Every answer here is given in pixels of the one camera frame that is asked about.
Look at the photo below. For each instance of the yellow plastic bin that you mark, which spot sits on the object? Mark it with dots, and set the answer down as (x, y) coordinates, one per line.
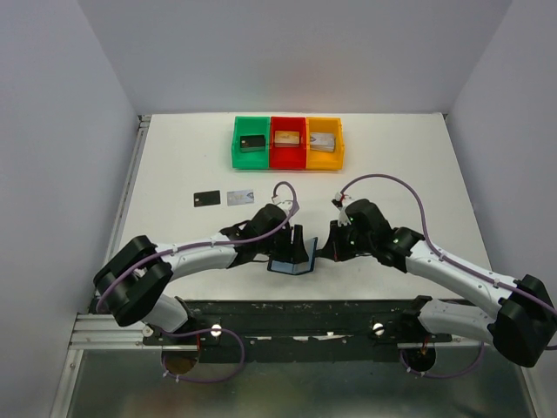
(325, 161)

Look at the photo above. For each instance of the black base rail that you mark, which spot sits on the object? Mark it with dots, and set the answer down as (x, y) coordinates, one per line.
(224, 331)

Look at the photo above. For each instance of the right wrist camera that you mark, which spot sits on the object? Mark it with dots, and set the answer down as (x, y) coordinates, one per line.
(341, 201)

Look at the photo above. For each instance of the gold credit card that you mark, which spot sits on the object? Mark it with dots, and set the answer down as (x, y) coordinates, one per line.
(286, 139)

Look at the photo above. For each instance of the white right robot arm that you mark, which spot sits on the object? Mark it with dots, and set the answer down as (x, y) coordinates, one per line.
(515, 316)

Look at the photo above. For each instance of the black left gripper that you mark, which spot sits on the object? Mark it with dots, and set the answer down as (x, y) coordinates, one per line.
(298, 248)

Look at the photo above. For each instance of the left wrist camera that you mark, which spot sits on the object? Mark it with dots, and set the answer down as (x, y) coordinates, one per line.
(288, 206)

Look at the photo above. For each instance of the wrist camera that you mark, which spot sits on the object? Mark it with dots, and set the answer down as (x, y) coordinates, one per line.
(341, 201)
(288, 206)

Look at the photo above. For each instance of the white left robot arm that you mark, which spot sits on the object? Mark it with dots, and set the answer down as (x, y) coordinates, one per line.
(132, 282)

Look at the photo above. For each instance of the black leather card holder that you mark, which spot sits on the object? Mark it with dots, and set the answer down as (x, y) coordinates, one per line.
(297, 268)

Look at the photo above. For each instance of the black credit card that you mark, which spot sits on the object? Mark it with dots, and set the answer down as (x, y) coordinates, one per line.
(252, 143)

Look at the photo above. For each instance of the silver VIP credit card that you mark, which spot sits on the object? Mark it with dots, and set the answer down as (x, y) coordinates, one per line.
(238, 198)

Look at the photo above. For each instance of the aluminium frame rail left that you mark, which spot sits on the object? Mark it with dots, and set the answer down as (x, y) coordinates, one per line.
(75, 356)

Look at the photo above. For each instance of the red plastic bin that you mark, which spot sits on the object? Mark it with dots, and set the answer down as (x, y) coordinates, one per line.
(288, 158)

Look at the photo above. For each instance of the grey credit card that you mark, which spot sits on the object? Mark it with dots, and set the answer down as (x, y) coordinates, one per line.
(207, 198)

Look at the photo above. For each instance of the green plastic bin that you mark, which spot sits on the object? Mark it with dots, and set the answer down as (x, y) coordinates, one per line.
(244, 125)

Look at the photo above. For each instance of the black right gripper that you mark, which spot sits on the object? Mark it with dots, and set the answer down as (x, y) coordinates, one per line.
(333, 249)

